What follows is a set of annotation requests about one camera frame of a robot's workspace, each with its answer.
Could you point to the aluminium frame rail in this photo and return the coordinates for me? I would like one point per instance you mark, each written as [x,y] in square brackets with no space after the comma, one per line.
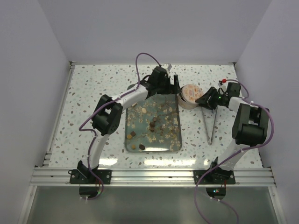
[146,177]

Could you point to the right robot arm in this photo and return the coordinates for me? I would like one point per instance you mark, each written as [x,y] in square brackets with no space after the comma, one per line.
[249,130]

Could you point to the floral blue serving tray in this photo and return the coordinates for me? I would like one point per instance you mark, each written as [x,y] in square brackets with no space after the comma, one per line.
[165,136]

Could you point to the round tin container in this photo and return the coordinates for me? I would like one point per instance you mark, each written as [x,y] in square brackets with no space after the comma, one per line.
[184,104]

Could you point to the dark cube chocolate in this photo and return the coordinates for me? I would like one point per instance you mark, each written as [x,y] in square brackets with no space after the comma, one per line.
[152,123]

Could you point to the dark ridged oval chocolate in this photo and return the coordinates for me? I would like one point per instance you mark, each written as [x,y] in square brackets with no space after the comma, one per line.
[142,147]

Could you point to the metal serving tongs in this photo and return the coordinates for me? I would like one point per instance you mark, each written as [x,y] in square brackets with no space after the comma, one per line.
[209,120]

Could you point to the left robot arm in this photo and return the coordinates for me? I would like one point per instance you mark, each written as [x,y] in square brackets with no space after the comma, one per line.
[107,117]

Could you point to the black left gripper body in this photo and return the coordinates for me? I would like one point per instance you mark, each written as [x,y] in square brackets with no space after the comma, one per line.
[165,88]

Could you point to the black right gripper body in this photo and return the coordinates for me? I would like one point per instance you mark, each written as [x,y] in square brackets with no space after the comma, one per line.
[216,98]

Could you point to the silver embossed tin lid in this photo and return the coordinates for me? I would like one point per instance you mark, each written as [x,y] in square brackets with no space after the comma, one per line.
[190,93]

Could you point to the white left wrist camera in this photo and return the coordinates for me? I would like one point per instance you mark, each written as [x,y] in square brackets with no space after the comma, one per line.
[167,66]

